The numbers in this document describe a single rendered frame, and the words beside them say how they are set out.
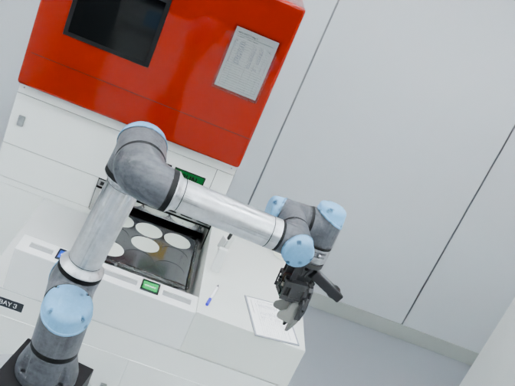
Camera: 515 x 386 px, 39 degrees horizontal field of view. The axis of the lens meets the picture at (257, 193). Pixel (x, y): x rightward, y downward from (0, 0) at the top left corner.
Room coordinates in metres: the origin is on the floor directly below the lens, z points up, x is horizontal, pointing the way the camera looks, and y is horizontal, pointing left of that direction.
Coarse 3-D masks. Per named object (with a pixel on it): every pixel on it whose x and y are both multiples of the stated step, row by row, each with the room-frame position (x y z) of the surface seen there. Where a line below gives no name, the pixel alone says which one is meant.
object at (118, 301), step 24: (24, 240) 1.84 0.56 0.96; (24, 264) 1.79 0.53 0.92; (48, 264) 1.80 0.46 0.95; (24, 288) 1.80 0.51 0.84; (120, 288) 1.83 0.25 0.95; (168, 288) 1.93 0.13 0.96; (96, 312) 1.83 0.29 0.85; (120, 312) 1.84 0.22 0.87; (144, 312) 1.84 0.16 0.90; (168, 312) 1.85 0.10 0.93; (192, 312) 1.86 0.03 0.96; (144, 336) 1.85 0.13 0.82; (168, 336) 1.86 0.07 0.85
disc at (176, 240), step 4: (164, 236) 2.35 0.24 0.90; (168, 236) 2.37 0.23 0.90; (172, 236) 2.38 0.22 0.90; (176, 236) 2.39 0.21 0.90; (180, 236) 2.41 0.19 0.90; (168, 240) 2.33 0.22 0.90; (172, 240) 2.35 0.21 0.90; (176, 240) 2.36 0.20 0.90; (180, 240) 2.37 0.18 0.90; (184, 240) 2.39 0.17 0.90; (188, 240) 2.40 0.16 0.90; (172, 244) 2.32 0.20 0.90; (176, 244) 2.33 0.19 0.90; (180, 244) 2.34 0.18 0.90; (184, 244) 2.36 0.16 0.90; (188, 244) 2.37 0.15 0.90; (184, 248) 2.33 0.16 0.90
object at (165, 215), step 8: (96, 192) 2.41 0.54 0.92; (136, 208) 2.43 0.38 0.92; (144, 208) 2.43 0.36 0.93; (152, 208) 2.44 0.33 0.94; (160, 216) 2.44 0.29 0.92; (168, 216) 2.45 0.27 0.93; (176, 216) 2.46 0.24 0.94; (184, 224) 2.46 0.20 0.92; (192, 224) 2.46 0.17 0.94; (200, 224) 2.48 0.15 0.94; (200, 232) 2.47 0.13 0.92; (200, 248) 2.47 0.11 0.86
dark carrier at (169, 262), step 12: (132, 216) 2.39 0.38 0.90; (132, 228) 2.31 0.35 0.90; (120, 240) 2.19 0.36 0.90; (156, 240) 2.30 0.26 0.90; (192, 240) 2.41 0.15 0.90; (132, 252) 2.15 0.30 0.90; (144, 252) 2.18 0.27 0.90; (156, 252) 2.22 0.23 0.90; (168, 252) 2.26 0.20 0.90; (180, 252) 2.29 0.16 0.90; (192, 252) 2.33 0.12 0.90; (132, 264) 2.08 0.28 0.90; (144, 264) 2.11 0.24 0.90; (156, 264) 2.14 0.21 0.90; (168, 264) 2.18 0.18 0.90; (180, 264) 2.21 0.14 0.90; (168, 276) 2.10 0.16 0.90; (180, 276) 2.13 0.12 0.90
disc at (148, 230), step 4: (136, 224) 2.35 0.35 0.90; (140, 224) 2.36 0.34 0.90; (144, 224) 2.37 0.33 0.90; (148, 224) 2.39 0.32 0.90; (136, 228) 2.32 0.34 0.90; (140, 228) 2.33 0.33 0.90; (144, 228) 2.35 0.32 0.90; (148, 228) 2.36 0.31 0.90; (152, 228) 2.37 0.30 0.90; (156, 228) 2.39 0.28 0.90; (140, 232) 2.31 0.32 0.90; (144, 232) 2.32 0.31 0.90; (148, 232) 2.33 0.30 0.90; (152, 232) 2.34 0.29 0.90; (156, 232) 2.36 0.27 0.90; (160, 232) 2.37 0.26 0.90; (148, 236) 2.30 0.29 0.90; (152, 236) 2.32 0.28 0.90; (156, 236) 2.33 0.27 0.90; (160, 236) 2.34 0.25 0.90
